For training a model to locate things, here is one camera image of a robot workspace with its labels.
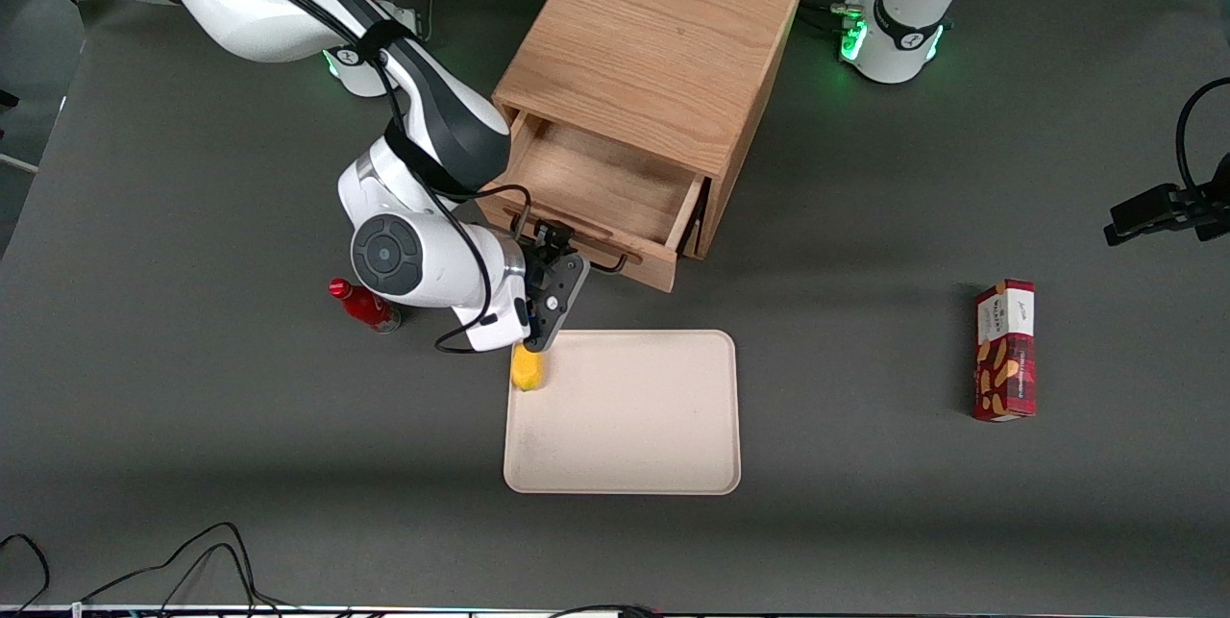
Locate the beige plastic tray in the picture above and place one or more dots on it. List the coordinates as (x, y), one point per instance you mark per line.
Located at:
(625, 416)

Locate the yellow lemon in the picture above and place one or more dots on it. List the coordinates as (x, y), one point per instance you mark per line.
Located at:
(527, 374)

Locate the wooden drawer with notched edge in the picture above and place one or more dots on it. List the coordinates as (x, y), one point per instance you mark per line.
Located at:
(596, 181)

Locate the wooden drawer cabinet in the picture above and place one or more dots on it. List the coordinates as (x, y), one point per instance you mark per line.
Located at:
(653, 32)

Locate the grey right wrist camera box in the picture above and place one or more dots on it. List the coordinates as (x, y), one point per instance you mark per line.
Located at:
(569, 286)

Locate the red snack box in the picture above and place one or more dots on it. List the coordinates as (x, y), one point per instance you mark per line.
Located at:
(1004, 358)

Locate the red bottle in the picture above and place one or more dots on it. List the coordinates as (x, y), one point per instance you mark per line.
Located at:
(370, 310)

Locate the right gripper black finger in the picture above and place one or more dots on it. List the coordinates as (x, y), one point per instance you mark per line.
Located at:
(554, 233)
(546, 255)

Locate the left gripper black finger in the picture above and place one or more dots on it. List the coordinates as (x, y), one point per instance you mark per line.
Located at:
(1153, 227)
(1158, 205)

